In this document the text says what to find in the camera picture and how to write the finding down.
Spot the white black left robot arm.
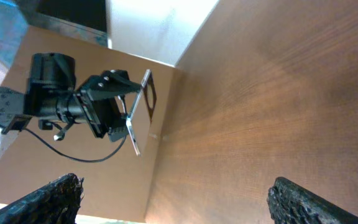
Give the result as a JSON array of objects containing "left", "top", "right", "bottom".
[{"left": 0, "top": 52, "right": 142, "bottom": 141}]

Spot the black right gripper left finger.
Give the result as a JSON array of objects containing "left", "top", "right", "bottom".
[{"left": 0, "top": 173, "right": 84, "bottom": 224}]

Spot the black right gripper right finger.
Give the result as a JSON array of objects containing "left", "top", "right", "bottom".
[{"left": 267, "top": 177, "right": 358, "bottom": 224}]

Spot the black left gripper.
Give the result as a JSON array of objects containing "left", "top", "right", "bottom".
[{"left": 56, "top": 69, "right": 142, "bottom": 143}]

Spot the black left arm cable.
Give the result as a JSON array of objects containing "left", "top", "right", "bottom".
[{"left": 23, "top": 126, "right": 127, "bottom": 164}]

